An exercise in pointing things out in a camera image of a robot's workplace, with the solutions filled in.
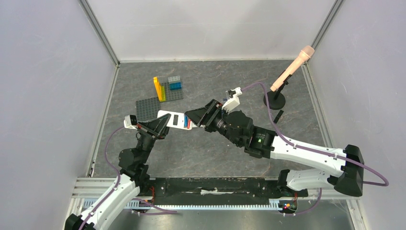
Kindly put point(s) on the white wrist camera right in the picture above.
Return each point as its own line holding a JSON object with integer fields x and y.
{"x": 232, "y": 101}

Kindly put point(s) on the pink toy microphone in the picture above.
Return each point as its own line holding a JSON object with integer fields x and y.
{"x": 304, "y": 55}

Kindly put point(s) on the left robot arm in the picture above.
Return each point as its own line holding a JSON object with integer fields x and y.
{"x": 132, "y": 178}

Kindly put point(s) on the blue brick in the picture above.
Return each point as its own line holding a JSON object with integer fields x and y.
{"x": 175, "y": 86}

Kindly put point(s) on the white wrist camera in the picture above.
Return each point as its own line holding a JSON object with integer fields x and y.
{"x": 232, "y": 101}
{"x": 130, "y": 122}

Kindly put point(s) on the green brick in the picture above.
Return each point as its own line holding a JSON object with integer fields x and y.
{"x": 163, "y": 93}

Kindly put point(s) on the small black block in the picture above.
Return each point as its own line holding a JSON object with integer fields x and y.
{"x": 278, "y": 116}

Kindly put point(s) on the black microphone stand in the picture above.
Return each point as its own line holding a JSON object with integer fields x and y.
{"x": 276, "y": 99}

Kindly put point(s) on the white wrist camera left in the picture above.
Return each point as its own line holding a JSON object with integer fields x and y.
{"x": 130, "y": 122}

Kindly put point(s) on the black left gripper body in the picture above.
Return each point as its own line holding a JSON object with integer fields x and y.
{"x": 145, "y": 130}

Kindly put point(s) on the aluminium frame rail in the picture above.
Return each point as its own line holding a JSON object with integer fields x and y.
{"x": 89, "y": 12}

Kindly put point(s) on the blue battery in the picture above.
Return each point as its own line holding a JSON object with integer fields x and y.
{"x": 186, "y": 121}

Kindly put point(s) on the grey brick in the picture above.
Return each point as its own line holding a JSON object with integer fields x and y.
{"x": 173, "y": 79}

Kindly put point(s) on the white remote control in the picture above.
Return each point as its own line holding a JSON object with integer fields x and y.
{"x": 176, "y": 120}

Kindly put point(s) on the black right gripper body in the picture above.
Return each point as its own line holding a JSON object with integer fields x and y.
{"x": 212, "y": 114}

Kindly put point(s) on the dark grey brick baseplate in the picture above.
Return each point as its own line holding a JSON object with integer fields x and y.
{"x": 147, "y": 109}

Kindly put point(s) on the white cable duct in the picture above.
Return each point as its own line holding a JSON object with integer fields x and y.
{"x": 272, "y": 205}

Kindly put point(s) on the grey baseplate with bricks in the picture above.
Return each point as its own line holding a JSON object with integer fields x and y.
{"x": 172, "y": 95}

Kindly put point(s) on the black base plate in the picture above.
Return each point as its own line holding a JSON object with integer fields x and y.
{"x": 217, "y": 191}

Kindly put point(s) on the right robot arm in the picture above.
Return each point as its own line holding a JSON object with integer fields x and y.
{"x": 340, "y": 169}

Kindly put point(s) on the yellow brick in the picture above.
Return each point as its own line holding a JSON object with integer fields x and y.
{"x": 158, "y": 88}

